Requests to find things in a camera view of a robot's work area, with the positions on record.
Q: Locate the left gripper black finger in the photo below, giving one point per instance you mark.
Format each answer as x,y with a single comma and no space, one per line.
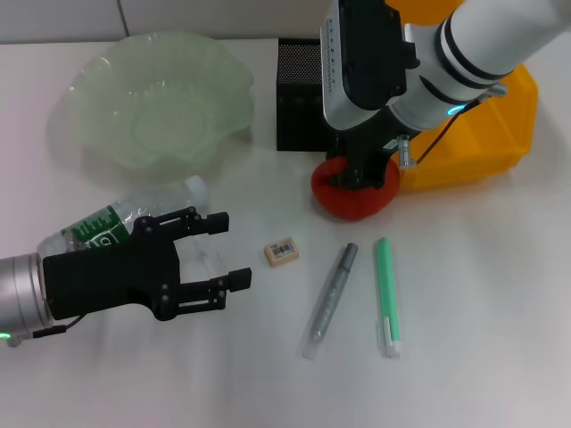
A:
214,292
196,223

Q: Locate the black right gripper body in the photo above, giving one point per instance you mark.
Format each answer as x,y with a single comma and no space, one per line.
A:
370,147

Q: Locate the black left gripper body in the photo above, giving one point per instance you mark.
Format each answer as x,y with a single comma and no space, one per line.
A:
111,281

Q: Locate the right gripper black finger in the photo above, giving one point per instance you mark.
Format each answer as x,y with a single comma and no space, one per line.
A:
341,178
372,182

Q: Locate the red-orange fruit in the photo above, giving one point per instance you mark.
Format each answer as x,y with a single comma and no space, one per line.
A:
352,205

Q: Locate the white paper ball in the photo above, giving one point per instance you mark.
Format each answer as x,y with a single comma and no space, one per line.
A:
203,260

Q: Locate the clear green-label water bottle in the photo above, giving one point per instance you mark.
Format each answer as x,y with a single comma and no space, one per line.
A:
107,218

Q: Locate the beige eraser with barcode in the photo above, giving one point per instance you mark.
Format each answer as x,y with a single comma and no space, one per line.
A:
281,253

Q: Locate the black mesh pen holder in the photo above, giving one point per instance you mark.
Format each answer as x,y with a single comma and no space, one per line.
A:
299,111

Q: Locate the mint green pen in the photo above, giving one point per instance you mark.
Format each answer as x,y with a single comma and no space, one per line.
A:
386,285

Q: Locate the grey pen in clear sleeve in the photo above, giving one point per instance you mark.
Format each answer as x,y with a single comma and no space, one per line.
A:
330,298

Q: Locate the pale green glass fruit plate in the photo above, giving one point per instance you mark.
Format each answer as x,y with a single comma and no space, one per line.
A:
147,111

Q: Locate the yellow plastic bin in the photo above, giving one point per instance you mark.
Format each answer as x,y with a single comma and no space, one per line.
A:
490,147

